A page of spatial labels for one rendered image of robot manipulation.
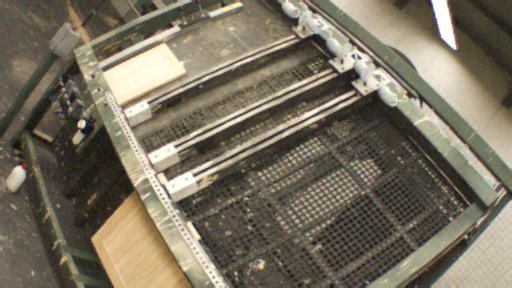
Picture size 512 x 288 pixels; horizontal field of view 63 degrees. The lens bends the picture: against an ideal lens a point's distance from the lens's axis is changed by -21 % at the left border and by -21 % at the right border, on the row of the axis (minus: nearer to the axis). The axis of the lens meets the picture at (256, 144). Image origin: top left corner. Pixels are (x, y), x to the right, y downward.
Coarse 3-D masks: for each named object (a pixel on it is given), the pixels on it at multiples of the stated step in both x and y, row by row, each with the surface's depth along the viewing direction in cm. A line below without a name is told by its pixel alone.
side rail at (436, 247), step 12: (468, 216) 195; (480, 216) 194; (444, 228) 192; (456, 228) 192; (468, 228) 202; (432, 240) 189; (444, 240) 189; (456, 240) 199; (420, 252) 186; (432, 252) 186; (444, 252) 196; (408, 264) 184; (420, 264) 183; (384, 276) 181; (396, 276) 181; (408, 276) 180
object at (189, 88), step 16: (304, 16) 258; (304, 32) 266; (272, 48) 264; (288, 48) 268; (224, 64) 258; (240, 64) 257; (256, 64) 263; (192, 80) 252; (208, 80) 252; (224, 80) 259; (160, 96) 247; (176, 96) 248; (192, 96) 253; (128, 112) 240; (144, 112) 242
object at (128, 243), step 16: (128, 208) 246; (144, 208) 241; (112, 224) 248; (128, 224) 243; (144, 224) 238; (96, 240) 251; (112, 240) 245; (128, 240) 240; (144, 240) 235; (160, 240) 230; (112, 256) 242; (128, 256) 236; (144, 256) 231; (160, 256) 227; (112, 272) 238; (128, 272) 233; (144, 272) 228; (160, 272) 224; (176, 272) 219
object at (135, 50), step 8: (224, 8) 297; (232, 8) 296; (240, 8) 299; (216, 16) 293; (224, 16) 296; (200, 24) 291; (168, 32) 285; (176, 32) 285; (184, 32) 289; (144, 40) 282; (152, 40) 281; (160, 40) 283; (128, 48) 278; (136, 48) 278; (144, 48) 280; (112, 56) 275; (120, 56) 274; (128, 56) 277; (104, 64) 271; (112, 64) 274
